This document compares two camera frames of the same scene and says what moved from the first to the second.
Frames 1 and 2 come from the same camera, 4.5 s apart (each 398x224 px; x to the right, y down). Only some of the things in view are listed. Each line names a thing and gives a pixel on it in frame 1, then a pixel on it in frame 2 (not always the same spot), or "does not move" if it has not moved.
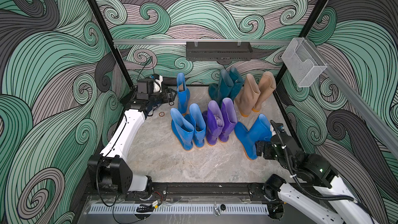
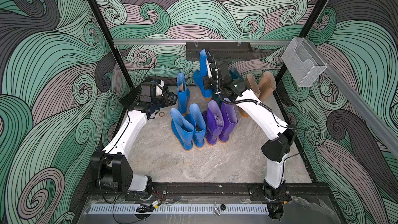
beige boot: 266,86 does not move
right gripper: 266,145 → 206,80
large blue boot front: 200,127 does not move
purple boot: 229,119 does not move
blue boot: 259,129 → 198,76
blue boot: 183,131 does not move
